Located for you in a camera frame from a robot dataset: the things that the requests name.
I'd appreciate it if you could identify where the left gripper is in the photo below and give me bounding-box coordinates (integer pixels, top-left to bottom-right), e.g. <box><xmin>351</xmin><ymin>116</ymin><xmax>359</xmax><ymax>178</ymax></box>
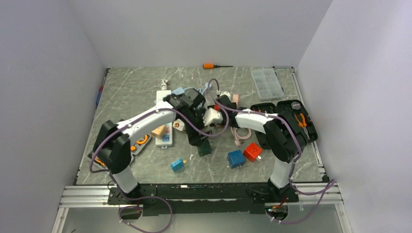
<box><xmin>180</xmin><ymin>108</ymin><xmax>212</xmax><ymax>147</ymax></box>

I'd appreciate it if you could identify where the light blue power strip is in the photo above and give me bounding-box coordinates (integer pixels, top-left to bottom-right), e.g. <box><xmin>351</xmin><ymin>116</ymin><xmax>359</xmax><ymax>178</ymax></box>
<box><xmin>171</xmin><ymin>82</ymin><xmax>213</xmax><ymax>97</ymax></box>

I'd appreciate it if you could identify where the pink round cable reel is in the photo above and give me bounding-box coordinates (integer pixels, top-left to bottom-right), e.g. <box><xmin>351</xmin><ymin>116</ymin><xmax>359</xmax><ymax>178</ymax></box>
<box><xmin>232</xmin><ymin>94</ymin><xmax>239</xmax><ymax>105</ymax></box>

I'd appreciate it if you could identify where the white and blue cube adapter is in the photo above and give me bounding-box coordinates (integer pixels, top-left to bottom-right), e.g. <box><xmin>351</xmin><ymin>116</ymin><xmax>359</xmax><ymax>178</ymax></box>
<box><xmin>172</xmin><ymin>119</ymin><xmax>186</xmax><ymax>132</ymax></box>

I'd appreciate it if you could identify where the pink cable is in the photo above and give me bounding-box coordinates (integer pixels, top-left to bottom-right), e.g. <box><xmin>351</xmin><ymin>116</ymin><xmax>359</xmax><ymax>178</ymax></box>
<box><xmin>230</xmin><ymin>127</ymin><xmax>252</xmax><ymax>147</ymax></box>

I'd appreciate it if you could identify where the red cube adapter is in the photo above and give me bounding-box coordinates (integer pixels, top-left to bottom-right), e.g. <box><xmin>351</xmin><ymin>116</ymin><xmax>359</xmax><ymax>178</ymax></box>
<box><xmin>243</xmin><ymin>142</ymin><xmax>262</xmax><ymax>163</ymax></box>

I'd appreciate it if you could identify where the dark blue cube adapter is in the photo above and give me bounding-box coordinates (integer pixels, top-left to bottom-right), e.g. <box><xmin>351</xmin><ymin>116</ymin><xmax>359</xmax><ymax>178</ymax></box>
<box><xmin>227</xmin><ymin>150</ymin><xmax>245</xmax><ymax>168</ymax></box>

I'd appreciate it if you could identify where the dark green cube adapter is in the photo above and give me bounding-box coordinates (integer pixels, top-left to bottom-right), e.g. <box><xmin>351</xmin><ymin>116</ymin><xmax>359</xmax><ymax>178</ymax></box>
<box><xmin>197</xmin><ymin>139</ymin><xmax>212</xmax><ymax>157</ymax></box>

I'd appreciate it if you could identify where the orange cube adapter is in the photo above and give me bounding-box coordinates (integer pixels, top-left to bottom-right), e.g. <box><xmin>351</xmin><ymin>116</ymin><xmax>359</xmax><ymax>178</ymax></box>
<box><xmin>151</xmin><ymin>125</ymin><xmax>167</xmax><ymax>140</ymax></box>

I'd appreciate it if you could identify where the white power strip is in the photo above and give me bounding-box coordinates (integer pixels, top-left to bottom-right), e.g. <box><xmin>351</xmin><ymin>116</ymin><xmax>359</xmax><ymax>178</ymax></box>
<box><xmin>155</xmin><ymin>79</ymin><xmax>173</xmax><ymax>149</ymax></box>

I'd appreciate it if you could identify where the clear plastic organizer box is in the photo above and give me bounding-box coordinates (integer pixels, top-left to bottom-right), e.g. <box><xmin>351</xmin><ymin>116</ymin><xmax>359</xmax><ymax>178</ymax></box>
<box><xmin>251</xmin><ymin>68</ymin><xmax>284</xmax><ymax>100</ymax></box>

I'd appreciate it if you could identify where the black tool case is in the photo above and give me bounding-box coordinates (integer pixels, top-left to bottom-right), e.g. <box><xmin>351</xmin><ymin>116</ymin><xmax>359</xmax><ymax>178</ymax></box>
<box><xmin>250</xmin><ymin>100</ymin><xmax>318</xmax><ymax>143</ymax></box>

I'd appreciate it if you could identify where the grey tool case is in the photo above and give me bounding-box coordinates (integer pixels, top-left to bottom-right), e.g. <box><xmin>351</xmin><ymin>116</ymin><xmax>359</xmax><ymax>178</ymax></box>
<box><xmin>93</xmin><ymin>120</ymin><xmax>152</xmax><ymax>169</ymax></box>

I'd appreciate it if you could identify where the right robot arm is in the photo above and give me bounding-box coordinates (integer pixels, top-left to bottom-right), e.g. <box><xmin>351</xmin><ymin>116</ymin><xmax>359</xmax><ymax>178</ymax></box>
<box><xmin>213</xmin><ymin>95</ymin><xmax>311</xmax><ymax>201</ymax></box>

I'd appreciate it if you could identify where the blue red pen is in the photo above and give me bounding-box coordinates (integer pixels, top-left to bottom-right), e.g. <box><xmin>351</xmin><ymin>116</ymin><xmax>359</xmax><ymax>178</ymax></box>
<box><xmin>95</xmin><ymin>78</ymin><xmax>106</xmax><ymax>107</ymax></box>

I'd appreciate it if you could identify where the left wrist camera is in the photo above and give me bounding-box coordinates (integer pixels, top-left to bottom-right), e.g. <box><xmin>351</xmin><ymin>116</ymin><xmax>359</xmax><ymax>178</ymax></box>
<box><xmin>203</xmin><ymin>108</ymin><xmax>223</xmax><ymax>126</ymax></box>

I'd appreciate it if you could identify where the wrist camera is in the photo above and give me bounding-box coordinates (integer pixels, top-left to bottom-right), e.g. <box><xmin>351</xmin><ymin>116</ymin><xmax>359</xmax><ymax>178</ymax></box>
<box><xmin>219</xmin><ymin>91</ymin><xmax>232</xmax><ymax>100</ymax></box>
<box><xmin>203</xmin><ymin>108</ymin><xmax>223</xmax><ymax>126</ymax></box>

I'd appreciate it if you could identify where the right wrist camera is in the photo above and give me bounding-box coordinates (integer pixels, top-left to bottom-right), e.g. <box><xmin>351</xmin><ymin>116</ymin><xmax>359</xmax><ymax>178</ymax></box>
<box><xmin>219</xmin><ymin>91</ymin><xmax>232</xmax><ymax>100</ymax></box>

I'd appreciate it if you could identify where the orange handled screwdriver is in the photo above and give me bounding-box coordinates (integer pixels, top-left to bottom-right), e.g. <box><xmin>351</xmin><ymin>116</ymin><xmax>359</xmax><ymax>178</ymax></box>
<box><xmin>203</xmin><ymin>64</ymin><xmax>233</xmax><ymax>69</ymax></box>

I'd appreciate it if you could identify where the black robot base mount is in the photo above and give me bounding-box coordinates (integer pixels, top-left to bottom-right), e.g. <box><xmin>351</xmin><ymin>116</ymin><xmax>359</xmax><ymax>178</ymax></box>
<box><xmin>106</xmin><ymin>182</ymin><xmax>299</xmax><ymax>216</ymax></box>

